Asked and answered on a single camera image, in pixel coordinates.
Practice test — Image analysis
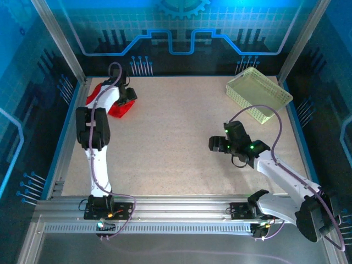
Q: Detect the red t-shirt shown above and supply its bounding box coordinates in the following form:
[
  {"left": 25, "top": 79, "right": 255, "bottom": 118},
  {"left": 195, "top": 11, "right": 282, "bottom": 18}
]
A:
[{"left": 85, "top": 84, "right": 136, "bottom": 118}]

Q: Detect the pale green perforated basket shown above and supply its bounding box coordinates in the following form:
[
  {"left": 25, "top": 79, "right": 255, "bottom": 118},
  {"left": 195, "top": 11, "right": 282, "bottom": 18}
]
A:
[{"left": 225, "top": 67, "right": 294, "bottom": 125}]

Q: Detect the small black controller box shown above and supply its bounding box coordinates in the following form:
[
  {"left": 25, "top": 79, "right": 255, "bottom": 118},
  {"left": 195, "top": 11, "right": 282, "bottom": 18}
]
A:
[
  {"left": 95, "top": 219, "right": 117, "bottom": 239},
  {"left": 251, "top": 222, "right": 270, "bottom": 240}
]

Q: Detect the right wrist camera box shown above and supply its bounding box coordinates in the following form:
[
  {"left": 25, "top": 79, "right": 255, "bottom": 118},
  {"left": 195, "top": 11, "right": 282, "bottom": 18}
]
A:
[{"left": 223, "top": 120, "right": 251, "bottom": 145}]

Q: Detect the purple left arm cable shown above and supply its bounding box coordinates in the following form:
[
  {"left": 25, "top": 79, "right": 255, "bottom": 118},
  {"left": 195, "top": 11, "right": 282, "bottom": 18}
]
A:
[{"left": 89, "top": 62, "right": 138, "bottom": 240}]

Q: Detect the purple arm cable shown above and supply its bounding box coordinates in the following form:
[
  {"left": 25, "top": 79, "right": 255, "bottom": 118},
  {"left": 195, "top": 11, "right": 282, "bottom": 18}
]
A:
[
  {"left": 228, "top": 104, "right": 346, "bottom": 252},
  {"left": 89, "top": 62, "right": 138, "bottom": 240}
]

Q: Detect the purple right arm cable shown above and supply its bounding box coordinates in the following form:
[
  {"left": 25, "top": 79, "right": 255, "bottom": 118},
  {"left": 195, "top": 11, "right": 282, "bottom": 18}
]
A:
[{"left": 228, "top": 104, "right": 346, "bottom": 252}]

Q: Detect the aluminium table side rail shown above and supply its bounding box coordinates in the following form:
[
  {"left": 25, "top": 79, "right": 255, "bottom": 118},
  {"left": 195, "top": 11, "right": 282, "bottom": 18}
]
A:
[{"left": 45, "top": 78, "right": 90, "bottom": 200}]

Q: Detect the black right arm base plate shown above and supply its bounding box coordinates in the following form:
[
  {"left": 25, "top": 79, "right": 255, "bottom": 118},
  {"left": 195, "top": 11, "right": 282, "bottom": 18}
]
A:
[{"left": 229, "top": 202, "right": 281, "bottom": 221}]

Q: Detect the aluminium mounting rail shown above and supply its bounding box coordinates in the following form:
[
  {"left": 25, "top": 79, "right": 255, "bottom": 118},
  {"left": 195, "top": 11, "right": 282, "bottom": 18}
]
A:
[{"left": 35, "top": 194, "right": 329, "bottom": 221}]

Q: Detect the aluminium frame post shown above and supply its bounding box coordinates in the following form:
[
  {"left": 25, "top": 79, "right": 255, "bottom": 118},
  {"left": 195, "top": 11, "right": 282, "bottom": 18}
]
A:
[
  {"left": 277, "top": 0, "right": 332, "bottom": 85},
  {"left": 30, "top": 0, "right": 88, "bottom": 85}
]

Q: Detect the slotted grey cable duct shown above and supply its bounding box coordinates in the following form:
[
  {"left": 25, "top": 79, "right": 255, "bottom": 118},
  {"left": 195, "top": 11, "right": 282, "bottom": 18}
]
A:
[{"left": 43, "top": 222, "right": 255, "bottom": 235}]

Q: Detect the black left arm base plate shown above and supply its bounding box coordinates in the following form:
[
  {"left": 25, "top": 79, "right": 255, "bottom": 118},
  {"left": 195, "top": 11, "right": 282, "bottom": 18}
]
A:
[{"left": 83, "top": 195, "right": 135, "bottom": 221}]

